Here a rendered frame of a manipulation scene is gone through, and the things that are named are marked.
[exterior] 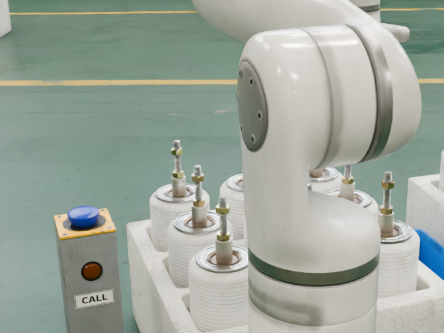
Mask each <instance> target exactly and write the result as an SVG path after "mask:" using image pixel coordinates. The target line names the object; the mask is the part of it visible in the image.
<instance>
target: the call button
mask: <svg viewBox="0 0 444 333"><path fill-rule="evenodd" d="M99 217H100V214H99V210H98V209H97V208H96V207H93V206H90V205H82V206H78V207H74V208H73V209H71V210H70V211H68V213H67V218H68V220H69V221H70V222H71V224H72V225H73V226H76V227H88V226H91V225H94V224H95V223H96V222H97V219H98V218H99Z"/></svg>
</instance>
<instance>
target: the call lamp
mask: <svg viewBox="0 0 444 333"><path fill-rule="evenodd" d="M100 273H101V269H100V266H99V265H97V264H88V265H87V266H85V268H84V270H83V275H84V276H85V277H86V278H87V279H95V278H97V277H98V276H99V275H100Z"/></svg>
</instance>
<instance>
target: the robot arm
mask: <svg viewBox="0 0 444 333"><path fill-rule="evenodd" d="M191 2H192V4H193V5H194V7H195V8H196V10H197V12H198V13H199V14H200V15H201V16H202V18H203V19H204V20H205V21H206V22H207V23H208V24H209V25H211V26H212V27H214V29H216V30H218V31H219V32H220V33H222V34H224V35H226V36H228V37H230V38H232V39H234V40H236V41H238V42H241V43H243V44H246V45H245V47H244V48H243V51H242V54H241V57H240V61H239V69H238V77H237V101H238V112H239V128H240V143H241V151H242V171H243V194H244V212H245V219H246V230H247V239H248V333H375V329H376V315H377V295H378V282H379V260H380V249H381V231H380V227H379V224H378V222H377V220H376V218H375V217H374V216H373V214H372V213H370V212H369V211H368V210H366V209H365V208H364V207H362V206H360V205H358V204H356V203H355V202H352V201H349V200H347V199H344V198H341V197H338V196H333V195H330V194H323V193H320V192H315V191H312V190H308V186H307V172H308V170H316V169H321V168H330V167H339V166H344V165H352V164H359V163H366V162H370V161H375V160H378V159H382V158H384V157H387V156H390V155H393V154H395V153H397V152H399V151H400V150H401V149H402V148H404V147H405V146H406V145H407V144H409V142H410V141H411V139H412V138H413V137H414V135H415V133H416V131H417V129H418V126H419V123H420V118H421V112H422V98H421V92H420V86H419V82H418V79H417V77H416V73H415V71H414V68H413V66H412V63H411V61H410V59H409V57H408V56H407V54H406V52H405V50H404V48H403V47H402V46H401V45H400V43H403V42H409V37H410V31H409V29H408V28H407V27H403V26H397V25H392V24H386V23H381V17H380V4H381V0H191Z"/></svg>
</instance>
